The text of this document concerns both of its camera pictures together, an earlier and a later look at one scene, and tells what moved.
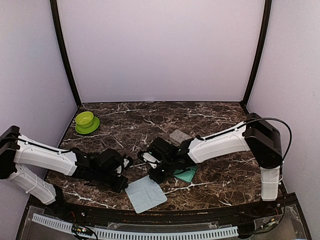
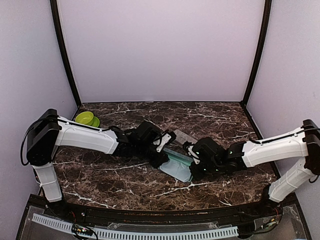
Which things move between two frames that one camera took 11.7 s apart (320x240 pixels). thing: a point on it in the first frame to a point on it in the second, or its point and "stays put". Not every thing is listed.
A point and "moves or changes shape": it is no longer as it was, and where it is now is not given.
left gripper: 119,187 to 162,158
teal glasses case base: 187,174 moves or changes shape
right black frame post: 268,6 stays put
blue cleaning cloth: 144,193 to 177,170
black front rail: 164,216 stays put
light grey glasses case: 177,136 stays put
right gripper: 158,179 to 198,175
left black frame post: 64,50 stays put
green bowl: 86,123 stays put
